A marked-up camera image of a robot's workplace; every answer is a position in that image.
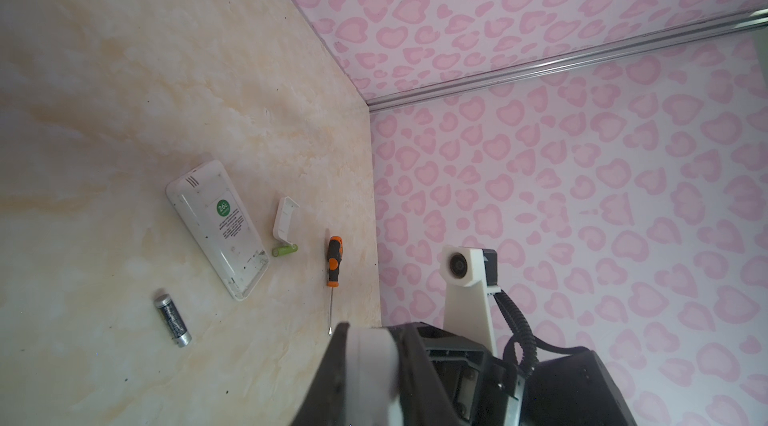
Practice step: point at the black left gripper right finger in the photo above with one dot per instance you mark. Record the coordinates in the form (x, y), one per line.
(422, 396)

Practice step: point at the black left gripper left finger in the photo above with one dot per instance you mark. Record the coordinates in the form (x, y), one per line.
(324, 403)

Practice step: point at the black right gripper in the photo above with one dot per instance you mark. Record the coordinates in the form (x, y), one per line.
(574, 389)

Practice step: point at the orange black screwdriver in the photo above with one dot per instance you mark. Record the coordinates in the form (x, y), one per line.
(334, 255)

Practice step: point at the green AAA battery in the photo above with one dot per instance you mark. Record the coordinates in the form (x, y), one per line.
(284, 250)

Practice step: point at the black AAA battery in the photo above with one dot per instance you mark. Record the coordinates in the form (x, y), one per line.
(173, 320)

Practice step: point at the white battery cover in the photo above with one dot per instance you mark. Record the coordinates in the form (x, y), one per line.
(283, 219)

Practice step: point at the white remote control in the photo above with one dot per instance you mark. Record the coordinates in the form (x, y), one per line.
(210, 207)
(372, 395)

